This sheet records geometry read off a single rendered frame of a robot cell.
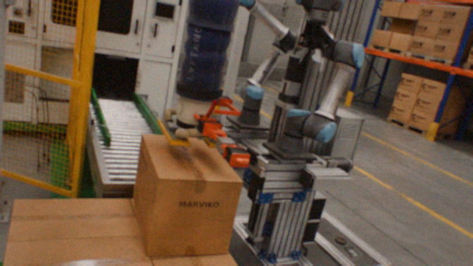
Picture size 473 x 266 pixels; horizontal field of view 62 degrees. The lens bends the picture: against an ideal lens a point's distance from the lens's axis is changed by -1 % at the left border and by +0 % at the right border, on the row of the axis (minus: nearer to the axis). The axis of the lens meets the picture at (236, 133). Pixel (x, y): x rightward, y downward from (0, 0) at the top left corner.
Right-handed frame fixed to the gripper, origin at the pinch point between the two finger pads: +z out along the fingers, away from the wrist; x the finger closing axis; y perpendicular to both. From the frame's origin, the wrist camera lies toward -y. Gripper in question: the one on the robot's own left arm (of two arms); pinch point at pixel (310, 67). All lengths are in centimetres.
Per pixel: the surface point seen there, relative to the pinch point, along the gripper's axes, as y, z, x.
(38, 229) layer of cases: 102, 98, -39
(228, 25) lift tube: 30.1, -10.4, -27.9
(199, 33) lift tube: 42, -5, -31
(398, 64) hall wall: -809, 18, -660
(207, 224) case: 32, 80, -7
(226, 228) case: 22, 83, -5
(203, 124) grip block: 41, 32, -10
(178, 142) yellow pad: 47, 45, -22
